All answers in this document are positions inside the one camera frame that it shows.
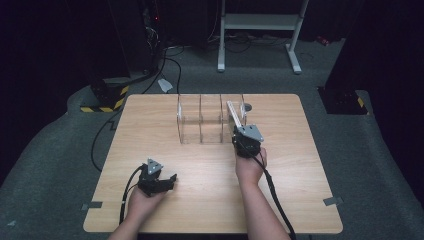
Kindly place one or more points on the small red object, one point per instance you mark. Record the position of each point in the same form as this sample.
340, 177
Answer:
322, 40

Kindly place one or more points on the clear acrylic divided organizer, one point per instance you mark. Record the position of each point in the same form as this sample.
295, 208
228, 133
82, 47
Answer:
203, 120

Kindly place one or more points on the black stand base yellow mark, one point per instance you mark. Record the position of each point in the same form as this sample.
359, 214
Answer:
343, 100

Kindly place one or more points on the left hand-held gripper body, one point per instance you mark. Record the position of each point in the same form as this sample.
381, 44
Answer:
151, 178

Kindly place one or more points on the white metal stand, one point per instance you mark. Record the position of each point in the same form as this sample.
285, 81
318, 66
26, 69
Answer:
260, 21

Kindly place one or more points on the black yellow striped stand base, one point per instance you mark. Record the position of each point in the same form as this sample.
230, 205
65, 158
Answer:
106, 96

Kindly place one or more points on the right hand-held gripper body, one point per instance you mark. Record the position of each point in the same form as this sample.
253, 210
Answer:
248, 141

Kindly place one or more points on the person's right hand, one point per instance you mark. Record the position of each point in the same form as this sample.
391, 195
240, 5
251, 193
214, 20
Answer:
250, 168

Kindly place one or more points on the grey tape strip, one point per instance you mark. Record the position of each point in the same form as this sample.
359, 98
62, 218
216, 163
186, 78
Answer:
92, 205
332, 201

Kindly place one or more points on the grey round table grommet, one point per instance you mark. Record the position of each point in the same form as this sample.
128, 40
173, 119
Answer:
248, 107

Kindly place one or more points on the person's left hand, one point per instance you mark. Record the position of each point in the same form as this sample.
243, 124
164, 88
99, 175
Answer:
143, 203

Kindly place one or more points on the white paper scrap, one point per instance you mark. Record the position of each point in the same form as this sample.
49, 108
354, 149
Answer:
165, 85

